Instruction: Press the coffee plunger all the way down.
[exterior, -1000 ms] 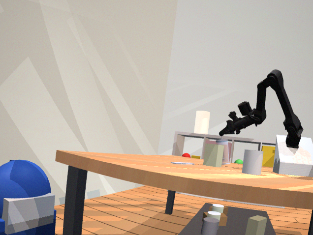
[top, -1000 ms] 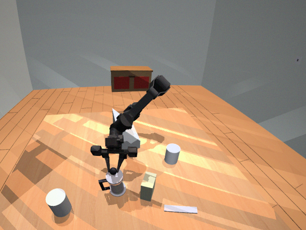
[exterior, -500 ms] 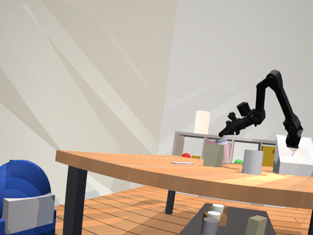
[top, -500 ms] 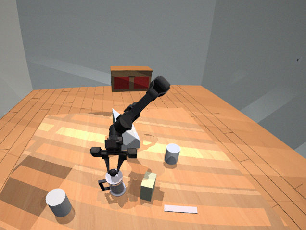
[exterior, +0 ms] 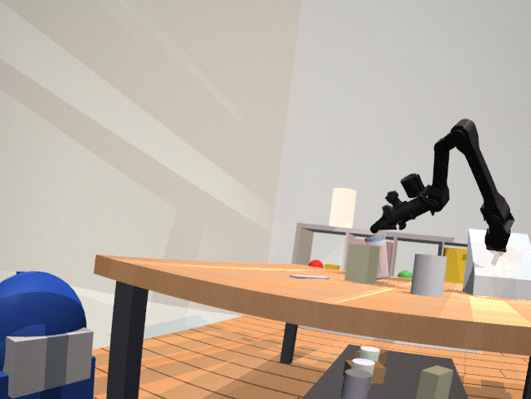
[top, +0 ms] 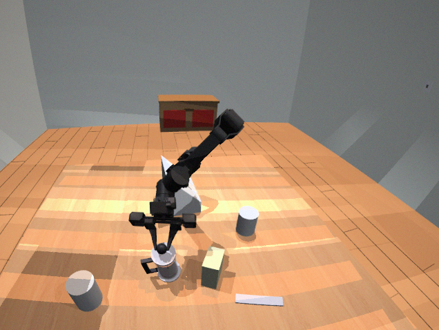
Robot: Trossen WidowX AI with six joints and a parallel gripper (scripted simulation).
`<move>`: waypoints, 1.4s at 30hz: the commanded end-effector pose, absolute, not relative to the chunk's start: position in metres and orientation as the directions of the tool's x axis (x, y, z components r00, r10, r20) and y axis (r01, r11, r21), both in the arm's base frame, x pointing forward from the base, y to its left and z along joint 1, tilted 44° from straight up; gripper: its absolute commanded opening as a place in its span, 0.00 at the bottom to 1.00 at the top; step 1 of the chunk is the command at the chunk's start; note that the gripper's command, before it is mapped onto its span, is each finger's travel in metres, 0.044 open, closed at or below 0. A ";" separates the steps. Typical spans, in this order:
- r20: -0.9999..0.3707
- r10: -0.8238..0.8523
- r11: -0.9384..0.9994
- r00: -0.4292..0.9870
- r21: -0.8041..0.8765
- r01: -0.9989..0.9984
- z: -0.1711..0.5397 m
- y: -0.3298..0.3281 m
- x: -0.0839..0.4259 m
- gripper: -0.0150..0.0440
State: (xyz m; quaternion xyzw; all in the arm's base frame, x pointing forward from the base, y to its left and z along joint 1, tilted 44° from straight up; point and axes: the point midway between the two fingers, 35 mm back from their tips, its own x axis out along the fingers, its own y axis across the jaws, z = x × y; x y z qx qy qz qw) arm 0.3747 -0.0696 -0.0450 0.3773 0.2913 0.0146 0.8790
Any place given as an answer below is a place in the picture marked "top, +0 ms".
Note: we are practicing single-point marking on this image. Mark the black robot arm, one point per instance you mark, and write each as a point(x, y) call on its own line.
point(226, 126)

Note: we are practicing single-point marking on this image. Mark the glass french press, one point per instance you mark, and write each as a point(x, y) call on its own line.
point(167, 267)

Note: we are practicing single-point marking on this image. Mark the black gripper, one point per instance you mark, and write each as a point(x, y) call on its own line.
point(139, 219)

